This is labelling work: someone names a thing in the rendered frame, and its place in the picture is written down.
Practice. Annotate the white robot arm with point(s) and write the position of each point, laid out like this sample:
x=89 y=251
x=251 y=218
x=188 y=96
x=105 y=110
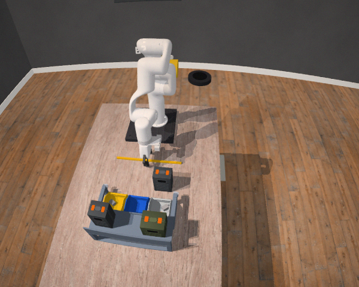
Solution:
x=156 y=77

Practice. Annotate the olive green case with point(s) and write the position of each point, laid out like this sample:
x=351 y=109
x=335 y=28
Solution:
x=153 y=223

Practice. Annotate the dark grey case with orange latches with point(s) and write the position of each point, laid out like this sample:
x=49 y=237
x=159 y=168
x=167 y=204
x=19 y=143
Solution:
x=101 y=213

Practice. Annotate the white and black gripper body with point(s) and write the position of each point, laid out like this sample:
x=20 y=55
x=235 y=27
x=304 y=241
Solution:
x=145 y=150

